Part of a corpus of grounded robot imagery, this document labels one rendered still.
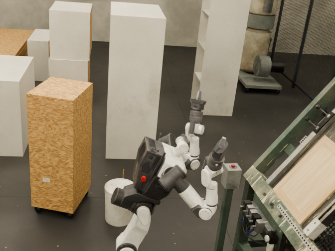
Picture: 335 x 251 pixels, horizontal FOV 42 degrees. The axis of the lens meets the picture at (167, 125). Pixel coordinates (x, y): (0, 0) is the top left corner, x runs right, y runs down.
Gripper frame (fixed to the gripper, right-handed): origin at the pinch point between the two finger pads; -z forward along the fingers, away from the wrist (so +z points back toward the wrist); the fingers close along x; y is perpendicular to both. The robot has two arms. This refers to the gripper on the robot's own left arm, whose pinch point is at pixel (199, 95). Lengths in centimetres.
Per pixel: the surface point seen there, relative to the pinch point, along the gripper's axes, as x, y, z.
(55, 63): -396, -95, 4
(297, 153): 35, -80, 36
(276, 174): 24, -73, 55
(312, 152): 46, -81, 32
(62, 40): -386, -97, -31
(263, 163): 4, -83, 52
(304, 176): 49, -71, 49
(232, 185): -7, -60, 72
